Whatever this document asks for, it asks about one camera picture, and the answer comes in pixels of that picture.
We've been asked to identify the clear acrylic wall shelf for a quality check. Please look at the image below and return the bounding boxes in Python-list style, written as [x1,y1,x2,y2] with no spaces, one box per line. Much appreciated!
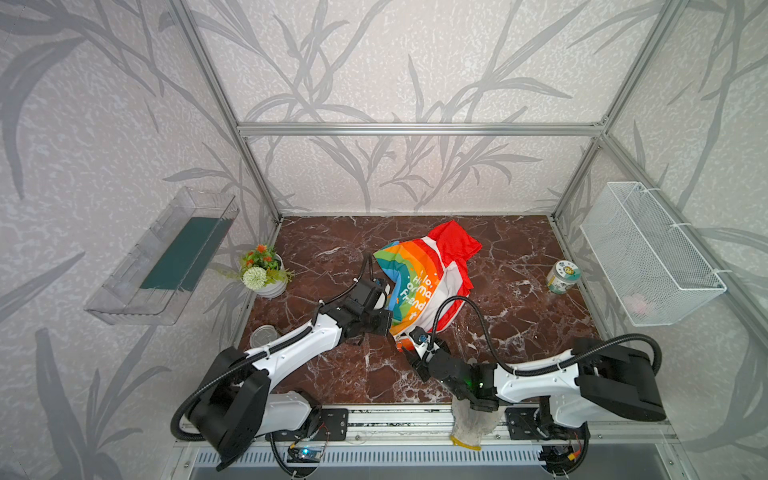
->
[84,187,239,326]

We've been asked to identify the right corrugated black cable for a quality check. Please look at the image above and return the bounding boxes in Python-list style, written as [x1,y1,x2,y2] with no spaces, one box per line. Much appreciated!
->
[427,295,664,379]

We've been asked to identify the aluminium cage frame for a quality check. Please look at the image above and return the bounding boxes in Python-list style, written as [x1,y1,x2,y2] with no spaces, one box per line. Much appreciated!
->
[167,0,768,451]

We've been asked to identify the pink object in basket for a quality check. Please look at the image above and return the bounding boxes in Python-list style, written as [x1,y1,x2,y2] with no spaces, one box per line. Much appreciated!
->
[622,294,653,316]

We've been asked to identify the white knit work glove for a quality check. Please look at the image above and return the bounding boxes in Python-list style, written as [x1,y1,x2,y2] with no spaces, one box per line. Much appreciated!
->
[450,397,503,451]

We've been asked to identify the rainbow striped child jacket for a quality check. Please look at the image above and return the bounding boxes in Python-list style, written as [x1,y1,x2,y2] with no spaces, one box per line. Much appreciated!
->
[374,220,482,351]

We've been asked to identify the small green labelled jar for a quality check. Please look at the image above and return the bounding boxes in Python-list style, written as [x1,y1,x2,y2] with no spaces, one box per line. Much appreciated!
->
[546,260,581,295]

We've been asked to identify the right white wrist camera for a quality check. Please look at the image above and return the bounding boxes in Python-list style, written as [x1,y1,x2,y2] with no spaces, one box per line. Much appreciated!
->
[409,327,434,354]

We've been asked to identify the white wire mesh basket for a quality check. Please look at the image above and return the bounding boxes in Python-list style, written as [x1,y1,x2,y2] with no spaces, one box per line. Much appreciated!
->
[580,182,727,327]

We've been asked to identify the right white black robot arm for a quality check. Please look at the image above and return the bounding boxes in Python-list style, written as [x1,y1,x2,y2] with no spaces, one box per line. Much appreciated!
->
[403,328,667,439]

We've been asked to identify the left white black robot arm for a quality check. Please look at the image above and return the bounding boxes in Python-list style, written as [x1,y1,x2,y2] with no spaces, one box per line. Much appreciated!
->
[170,279,393,470]

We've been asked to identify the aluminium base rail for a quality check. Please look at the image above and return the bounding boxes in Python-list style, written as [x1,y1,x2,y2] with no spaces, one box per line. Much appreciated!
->
[179,403,679,449]

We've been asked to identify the potted artificial flower plant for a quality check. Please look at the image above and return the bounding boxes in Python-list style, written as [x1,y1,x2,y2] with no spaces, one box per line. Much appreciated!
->
[214,244,294,300]

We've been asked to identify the silver metal tin can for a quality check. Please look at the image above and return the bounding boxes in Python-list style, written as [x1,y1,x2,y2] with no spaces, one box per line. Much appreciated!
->
[249,325,281,349]

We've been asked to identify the green circuit board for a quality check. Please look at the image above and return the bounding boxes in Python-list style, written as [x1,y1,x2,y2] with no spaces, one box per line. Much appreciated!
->
[287,445,325,464]

